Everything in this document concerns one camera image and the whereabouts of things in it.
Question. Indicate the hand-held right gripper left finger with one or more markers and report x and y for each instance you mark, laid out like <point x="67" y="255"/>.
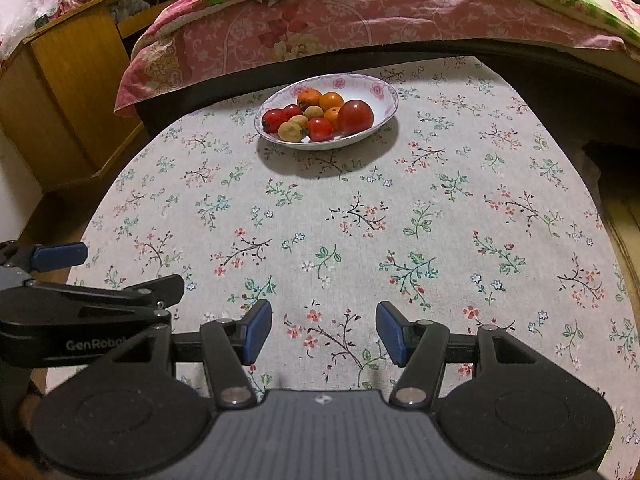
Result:
<point x="257" y="331"/>

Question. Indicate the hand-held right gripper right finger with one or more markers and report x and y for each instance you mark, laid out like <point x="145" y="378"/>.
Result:
<point x="390" y="331"/>

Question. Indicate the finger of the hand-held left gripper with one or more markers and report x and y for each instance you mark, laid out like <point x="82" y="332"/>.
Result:
<point x="150" y="295"/>
<point x="57" y="257"/>

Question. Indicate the brown longan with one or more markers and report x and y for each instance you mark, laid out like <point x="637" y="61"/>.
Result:
<point x="299" y="121"/>
<point x="313" y="111"/>
<point x="290" y="131"/>

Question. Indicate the small red tomato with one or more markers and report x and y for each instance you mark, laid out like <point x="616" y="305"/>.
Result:
<point x="272" y="120"/>
<point x="291" y="111"/>
<point x="320" y="129"/>

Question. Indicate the large red tomato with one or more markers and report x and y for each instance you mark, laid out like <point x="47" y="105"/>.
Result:
<point x="355" y="116"/>

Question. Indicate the orange mandarin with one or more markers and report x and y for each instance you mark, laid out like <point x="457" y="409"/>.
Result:
<point x="331" y="117"/>
<point x="332" y="100"/>
<point x="308" y="96"/>

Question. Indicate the white floral plate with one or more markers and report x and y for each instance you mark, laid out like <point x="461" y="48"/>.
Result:
<point x="380" y="92"/>

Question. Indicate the floral tablecloth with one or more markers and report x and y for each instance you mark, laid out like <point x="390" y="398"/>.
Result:
<point x="350" y="240"/>

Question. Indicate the wooden cabinet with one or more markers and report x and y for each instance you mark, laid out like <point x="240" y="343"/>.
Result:
<point x="65" y="100"/>

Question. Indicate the clear plastic bag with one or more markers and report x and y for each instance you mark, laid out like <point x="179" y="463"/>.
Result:
<point x="35" y="15"/>

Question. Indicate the grey cloth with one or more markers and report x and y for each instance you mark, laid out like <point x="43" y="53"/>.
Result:
<point x="129" y="8"/>

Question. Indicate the bed with pink floral quilt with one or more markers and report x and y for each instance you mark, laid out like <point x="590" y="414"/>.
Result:
<point x="350" y="20"/>

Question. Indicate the dark bed frame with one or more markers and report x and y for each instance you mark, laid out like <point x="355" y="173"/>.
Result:
<point x="200" y="95"/>

